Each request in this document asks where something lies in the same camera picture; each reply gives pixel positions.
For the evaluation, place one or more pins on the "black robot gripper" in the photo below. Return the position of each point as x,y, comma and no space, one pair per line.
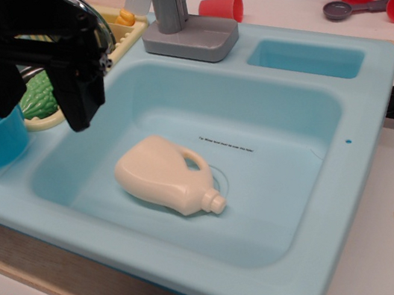
65,40

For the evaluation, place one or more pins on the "red cup lying down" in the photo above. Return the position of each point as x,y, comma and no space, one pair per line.
231,9

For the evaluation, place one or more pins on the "light blue toy sink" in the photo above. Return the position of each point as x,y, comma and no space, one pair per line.
234,178

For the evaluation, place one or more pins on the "green toy vegetable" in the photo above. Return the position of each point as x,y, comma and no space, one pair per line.
39,101

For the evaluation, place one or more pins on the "cream dish rack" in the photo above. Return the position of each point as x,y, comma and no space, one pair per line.
122,38

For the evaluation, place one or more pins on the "yellow toy item in rack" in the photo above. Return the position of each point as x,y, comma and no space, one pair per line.
125,18

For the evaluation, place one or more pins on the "grey toy faucet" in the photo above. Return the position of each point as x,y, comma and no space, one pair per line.
175,33

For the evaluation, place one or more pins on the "cream toy detergent jug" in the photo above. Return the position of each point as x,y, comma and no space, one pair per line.
165,173

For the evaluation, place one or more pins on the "grey measuring spoon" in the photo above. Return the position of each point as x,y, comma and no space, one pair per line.
337,11

